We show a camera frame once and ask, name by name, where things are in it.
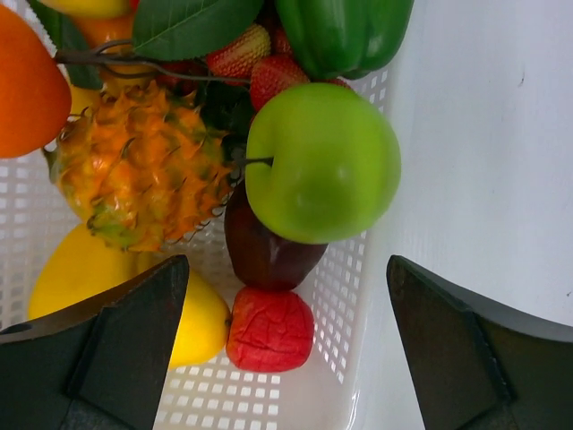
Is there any orange spiky horned melon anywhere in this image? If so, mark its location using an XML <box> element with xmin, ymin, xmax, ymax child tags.
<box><xmin>43</xmin><ymin>82</ymin><xmax>233</xmax><ymax>252</ymax></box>

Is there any red strawberry bunch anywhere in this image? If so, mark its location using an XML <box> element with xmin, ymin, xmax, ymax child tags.
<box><xmin>149</xmin><ymin>24</ymin><xmax>360</xmax><ymax>121</ymax></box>

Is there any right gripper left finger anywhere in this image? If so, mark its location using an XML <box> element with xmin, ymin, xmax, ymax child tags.
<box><xmin>1</xmin><ymin>254</ymin><xmax>190</xmax><ymax>429</ymax></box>

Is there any dark purple fruit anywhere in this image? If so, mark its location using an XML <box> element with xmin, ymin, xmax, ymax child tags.
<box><xmin>224</xmin><ymin>182</ymin><xmax>328</xmax><ymax>291</ymax></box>

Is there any green leaf with stem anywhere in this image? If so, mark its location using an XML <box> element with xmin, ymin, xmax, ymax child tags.
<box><xmin>28</xmin><ymin>0</ymin><xmax>263</xmax><ymax>90</ymax></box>

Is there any green bell pepper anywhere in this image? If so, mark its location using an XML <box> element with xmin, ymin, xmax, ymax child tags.
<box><xmin>275</xmin><ymin>0</ymin><xmax>414</xmax><ymax>80</ymax></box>

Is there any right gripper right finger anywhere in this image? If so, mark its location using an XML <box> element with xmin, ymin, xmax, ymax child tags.
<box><xmin>387</xmin><ymin>255</ymin><xmax>572</xmax><ymax>429</ymax></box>

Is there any red wrinkled fruit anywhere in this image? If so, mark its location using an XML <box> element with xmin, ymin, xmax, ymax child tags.
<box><xmin>226</xmin><ymin>287</ymin><xmax>314</xmax><ymax>373</ymax></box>

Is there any white plastic basket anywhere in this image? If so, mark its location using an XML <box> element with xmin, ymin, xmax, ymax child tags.
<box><xmin>1</xmin><ymin>152</ymin><xmax>387</xmax><ymax>429</ymax></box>

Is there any orange fruit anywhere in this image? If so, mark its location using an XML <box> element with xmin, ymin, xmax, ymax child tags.
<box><xmin>1</xmin><ymin>5</ymin><xmax>72</xmax><ymax>159</ymax></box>

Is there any yellow pepper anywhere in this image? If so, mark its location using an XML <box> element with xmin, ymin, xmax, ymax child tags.
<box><xmin>28</xmin><ymin>224</ymin><xmax>145</xmax><ymax>320</ymax></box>

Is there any green apple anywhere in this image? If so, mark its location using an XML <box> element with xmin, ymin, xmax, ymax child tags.
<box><xmin>244</xmin><ymin>83</ymin><xmax>401</xmax><ymax>244</ymax></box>

